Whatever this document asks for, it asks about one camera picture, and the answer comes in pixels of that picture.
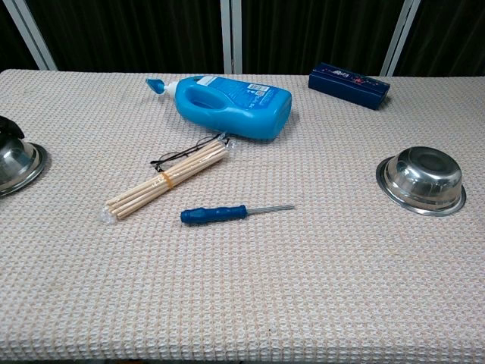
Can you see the beige waffle tablecloth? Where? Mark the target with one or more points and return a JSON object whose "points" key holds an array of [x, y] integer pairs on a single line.
{"points": [[242, 273]]}

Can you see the dark blue rectangular box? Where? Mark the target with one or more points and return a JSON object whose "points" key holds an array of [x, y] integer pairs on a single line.
{"points": [[348, 85]]}

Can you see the wooden chopsticks bundle in wrap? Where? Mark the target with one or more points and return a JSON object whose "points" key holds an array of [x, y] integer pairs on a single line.
{"points": [[166, 180]]}

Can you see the black thin-rimmed eyeglasses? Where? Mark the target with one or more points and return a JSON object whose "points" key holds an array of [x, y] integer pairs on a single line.
{"points": [[170, 156]]}

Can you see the white upright frame post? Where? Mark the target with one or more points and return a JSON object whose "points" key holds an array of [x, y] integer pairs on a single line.
{"points": [[226, 36], [236, 36]]}

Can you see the white slanted frame post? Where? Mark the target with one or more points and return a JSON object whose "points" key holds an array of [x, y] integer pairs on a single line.
{"points": [[32, 36], [401, 36]]}

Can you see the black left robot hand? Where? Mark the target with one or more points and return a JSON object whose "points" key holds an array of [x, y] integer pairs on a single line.
{"points": [[10, 126]]}

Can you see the metal bowl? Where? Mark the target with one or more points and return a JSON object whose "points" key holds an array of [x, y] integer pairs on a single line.
{"points": [[422, 182], [17, 163]]}

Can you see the blue detergent bottle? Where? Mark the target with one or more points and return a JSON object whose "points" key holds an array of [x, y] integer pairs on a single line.
{"points": [[242, 108]]}

